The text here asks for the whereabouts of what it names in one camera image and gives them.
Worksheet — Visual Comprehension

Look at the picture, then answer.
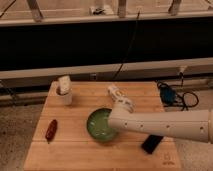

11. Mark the green ceramic bowl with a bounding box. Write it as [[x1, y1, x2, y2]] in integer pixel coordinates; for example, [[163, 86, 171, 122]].
[[86, 108, 118, 142]]

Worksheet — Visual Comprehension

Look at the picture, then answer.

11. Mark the red chili pepper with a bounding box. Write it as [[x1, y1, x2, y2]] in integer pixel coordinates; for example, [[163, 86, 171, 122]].
[[45, 120, 57, 142]]

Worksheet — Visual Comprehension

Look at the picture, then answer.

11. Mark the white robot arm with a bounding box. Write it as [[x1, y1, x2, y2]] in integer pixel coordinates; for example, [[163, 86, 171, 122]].
[[108, 101, 213, 144]]

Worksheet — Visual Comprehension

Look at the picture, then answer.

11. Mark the white cup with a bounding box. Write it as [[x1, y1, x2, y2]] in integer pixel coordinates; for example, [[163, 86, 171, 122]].
[[56, 88, 72, 106]]

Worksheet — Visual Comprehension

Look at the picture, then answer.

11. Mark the crumpled white packet in cup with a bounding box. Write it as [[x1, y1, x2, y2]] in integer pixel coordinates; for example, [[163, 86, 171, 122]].
[[58, 76, 71, 95]]

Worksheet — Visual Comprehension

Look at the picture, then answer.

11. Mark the blue object on floor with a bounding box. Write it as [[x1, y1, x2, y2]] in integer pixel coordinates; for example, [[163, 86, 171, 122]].
[[160, 86, 176, 104]]

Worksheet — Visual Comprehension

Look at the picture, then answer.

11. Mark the black floor cable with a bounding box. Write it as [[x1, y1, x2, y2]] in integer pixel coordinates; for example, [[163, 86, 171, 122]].
[[156, 71, 200, 112]]

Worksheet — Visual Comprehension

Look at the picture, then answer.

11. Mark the black hanging cable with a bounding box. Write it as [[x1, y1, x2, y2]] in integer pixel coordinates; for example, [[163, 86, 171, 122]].
[[111, 9, 141, 81]]

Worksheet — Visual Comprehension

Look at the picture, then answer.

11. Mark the white plastic bottle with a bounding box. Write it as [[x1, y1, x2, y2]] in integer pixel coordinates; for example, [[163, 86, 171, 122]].
[[108, 84, 127, 101]]

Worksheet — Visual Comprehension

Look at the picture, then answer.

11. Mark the black smartphone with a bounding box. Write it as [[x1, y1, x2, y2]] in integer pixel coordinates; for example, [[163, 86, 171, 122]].
[[141, 135, 163, 154]]

